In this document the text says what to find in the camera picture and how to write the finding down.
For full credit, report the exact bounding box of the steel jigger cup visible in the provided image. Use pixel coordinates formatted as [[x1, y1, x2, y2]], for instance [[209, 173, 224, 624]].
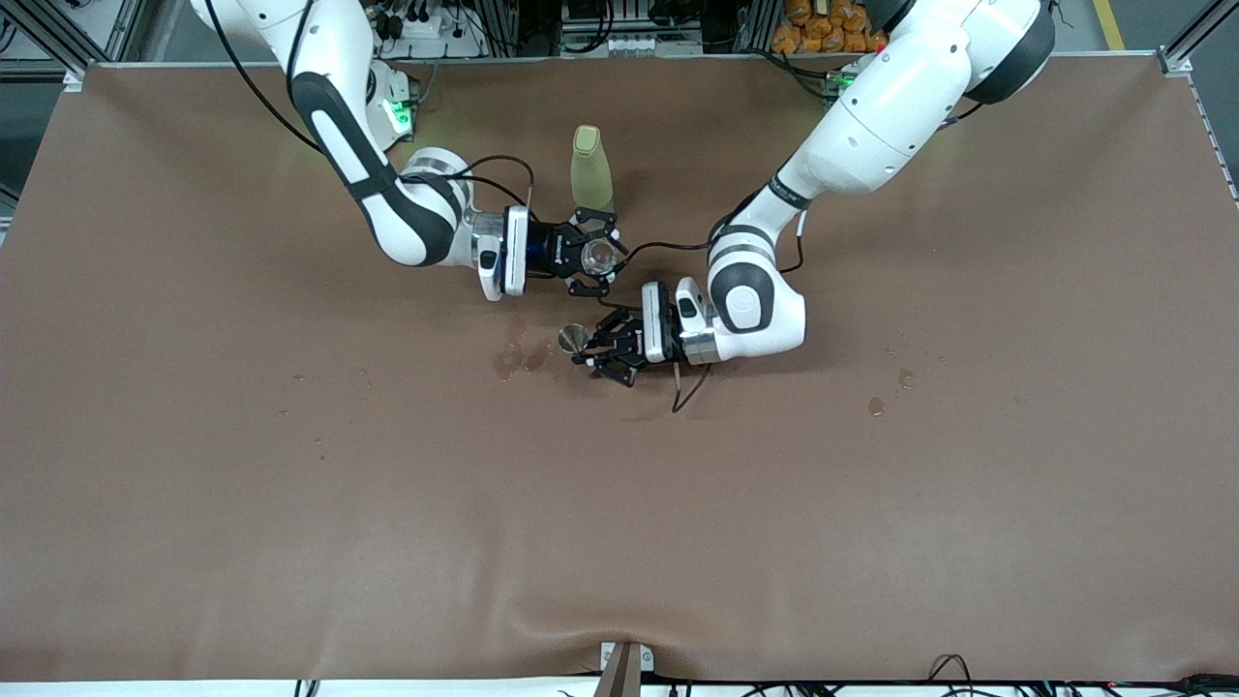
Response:
[[558, 323, 620, 357]]

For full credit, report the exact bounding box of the yellow-green bottle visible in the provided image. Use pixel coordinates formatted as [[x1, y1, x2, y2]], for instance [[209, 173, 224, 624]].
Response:
[[570, 124, 617, 220]]

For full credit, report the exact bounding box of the brown table cloth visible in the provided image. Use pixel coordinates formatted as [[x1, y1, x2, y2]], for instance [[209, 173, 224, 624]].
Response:
[[0, 53, 1239, 683]]

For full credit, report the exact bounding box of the long white socket strip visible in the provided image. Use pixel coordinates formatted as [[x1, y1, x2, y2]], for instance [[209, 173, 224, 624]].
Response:
[[559, 34, 705, 57]]

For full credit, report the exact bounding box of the black electronics rack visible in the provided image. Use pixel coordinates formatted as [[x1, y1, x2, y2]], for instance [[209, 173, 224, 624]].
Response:
[[489, 0, 771, 54]]

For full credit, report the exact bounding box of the white power strip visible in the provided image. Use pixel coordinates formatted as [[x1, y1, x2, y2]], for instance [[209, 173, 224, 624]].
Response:
[[378, 8, 485, 45]]

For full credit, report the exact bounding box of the metal table edge clamp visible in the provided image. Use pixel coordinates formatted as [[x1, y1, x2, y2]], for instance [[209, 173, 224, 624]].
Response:
[[592, 641, 654, 697]]

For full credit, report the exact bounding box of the orange snack bag pile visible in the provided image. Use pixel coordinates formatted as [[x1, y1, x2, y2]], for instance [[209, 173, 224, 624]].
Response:
[[771, 0, 887, 54]]

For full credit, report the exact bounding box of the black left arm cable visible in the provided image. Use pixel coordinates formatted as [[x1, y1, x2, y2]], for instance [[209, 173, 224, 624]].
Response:
[[619, 208, 814, 415]]

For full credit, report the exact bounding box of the looped black cable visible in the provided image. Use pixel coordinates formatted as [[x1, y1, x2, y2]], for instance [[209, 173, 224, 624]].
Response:
[[924, 654, 974, 693]]

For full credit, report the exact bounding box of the aluminium frame profile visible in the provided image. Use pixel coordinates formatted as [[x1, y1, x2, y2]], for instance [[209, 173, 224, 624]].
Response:
[[0, 0, 146, 93], [1157, 0, 1239, 76]]

